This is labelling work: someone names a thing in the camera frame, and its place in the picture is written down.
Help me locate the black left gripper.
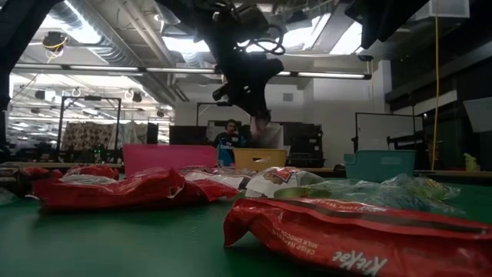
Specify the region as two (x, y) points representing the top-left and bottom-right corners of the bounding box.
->
(221, 53), (285, 128)

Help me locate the brown Snickers bar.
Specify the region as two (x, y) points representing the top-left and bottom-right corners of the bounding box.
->
(249, 115), (271, 139)
(0, 175), (38, 198)

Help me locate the white Snickers bar wrapper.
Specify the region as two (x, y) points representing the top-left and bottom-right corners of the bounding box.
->
(244, 166), (326, 199)

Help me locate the white-backed KitKat bar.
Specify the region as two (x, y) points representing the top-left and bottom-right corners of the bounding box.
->
(180, 169), (254, 190)

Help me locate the yellow plastic bin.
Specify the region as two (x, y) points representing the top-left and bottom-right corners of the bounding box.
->
(233, 148), (288, 172)

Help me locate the person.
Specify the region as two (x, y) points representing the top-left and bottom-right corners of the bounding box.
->
(213, 118), (249, 167)

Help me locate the black cabinet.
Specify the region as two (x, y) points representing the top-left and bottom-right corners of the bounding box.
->
(282, 122), (324, 169)

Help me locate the black monitor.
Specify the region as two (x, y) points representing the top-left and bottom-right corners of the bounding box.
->
(168, 125), (208, 146)

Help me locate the red plastic bin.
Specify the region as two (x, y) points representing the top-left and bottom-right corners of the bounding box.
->
(122, 144), (219, 179)

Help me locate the white whiteboard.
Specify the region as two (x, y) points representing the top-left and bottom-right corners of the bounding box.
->
(354, 112), (425, 153)

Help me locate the teal plastic bin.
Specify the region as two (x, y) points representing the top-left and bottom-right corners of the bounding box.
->
(344, 149), (417, 184)

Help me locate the green table mat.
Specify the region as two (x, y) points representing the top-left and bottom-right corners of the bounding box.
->
(0, 169), (492, 277)

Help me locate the yellow-green bottle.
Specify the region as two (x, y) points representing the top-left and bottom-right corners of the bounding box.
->
(463, 152), (480, 172)

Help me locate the white ceiling box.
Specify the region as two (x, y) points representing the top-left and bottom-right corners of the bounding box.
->
(407, 0), (470, 22)

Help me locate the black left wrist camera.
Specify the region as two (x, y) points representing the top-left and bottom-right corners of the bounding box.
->
(212, 82), (232, 102)

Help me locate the yellow hanging cable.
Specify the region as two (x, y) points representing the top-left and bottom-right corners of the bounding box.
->
(430, 15), (441, 171)

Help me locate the silver ceiling duct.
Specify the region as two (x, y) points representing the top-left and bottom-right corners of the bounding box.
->
(49, 0), (178, 101)

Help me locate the black metal rack frame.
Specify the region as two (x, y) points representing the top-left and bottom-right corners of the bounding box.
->
(57, 95), (122, 165)

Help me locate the black ceiling camera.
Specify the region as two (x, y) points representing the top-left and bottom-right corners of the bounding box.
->
(41, 30), (69, 58)

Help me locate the white wall panel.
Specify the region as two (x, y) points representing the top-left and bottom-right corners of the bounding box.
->
(462, 95), (492, 134)

